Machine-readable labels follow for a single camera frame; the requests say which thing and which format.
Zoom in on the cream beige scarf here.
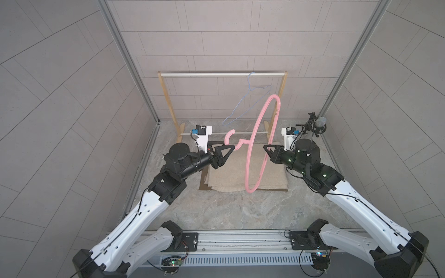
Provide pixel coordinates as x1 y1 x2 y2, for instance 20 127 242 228
205 144 289 192

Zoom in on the pink plastic hanger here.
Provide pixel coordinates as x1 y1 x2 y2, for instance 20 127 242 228
224 93 282 194

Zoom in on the brown plaid scarf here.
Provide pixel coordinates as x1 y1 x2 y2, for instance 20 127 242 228
199 164 289 192

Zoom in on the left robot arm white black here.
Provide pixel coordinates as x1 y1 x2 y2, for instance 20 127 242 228
73 141 237 278

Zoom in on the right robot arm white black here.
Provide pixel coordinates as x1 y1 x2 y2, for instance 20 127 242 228
263 139 429 278

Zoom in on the microphone on black stand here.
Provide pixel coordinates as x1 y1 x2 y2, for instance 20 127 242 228
301 112 327 138

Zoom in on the wooden clothes rack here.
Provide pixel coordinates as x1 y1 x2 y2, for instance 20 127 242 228
155 71 287 142

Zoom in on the right circuit board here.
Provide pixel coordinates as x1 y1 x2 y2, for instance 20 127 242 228
311 252 330 272

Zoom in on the circuit board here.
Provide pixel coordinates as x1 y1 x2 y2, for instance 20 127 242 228
311 252 330 272
160 256 184 275

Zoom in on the left circuit board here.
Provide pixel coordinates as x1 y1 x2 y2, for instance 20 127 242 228
160 256 184 275

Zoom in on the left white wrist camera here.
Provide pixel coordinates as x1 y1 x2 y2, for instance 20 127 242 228
191 125 213 154

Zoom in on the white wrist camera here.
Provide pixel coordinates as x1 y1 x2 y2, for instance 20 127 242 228
281 126 300 151
191 125 213 154

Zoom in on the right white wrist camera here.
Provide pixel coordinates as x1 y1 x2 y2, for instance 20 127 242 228
281 126 300 151

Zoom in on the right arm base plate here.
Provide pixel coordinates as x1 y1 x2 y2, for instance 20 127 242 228
289 231 321 250

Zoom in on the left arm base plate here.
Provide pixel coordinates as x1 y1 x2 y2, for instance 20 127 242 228
169 232 199 252

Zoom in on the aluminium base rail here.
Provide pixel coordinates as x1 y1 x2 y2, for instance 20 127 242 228
97 227 390 258

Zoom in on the left aluminium corner post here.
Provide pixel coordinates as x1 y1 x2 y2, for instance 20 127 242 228
97 0 161 126

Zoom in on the aluminium corner post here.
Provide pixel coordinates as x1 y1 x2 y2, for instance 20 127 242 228
97 0 161 126
318 0 391 117

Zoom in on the right aluminium corner post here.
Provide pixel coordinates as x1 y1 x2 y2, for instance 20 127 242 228
318 0 391 117

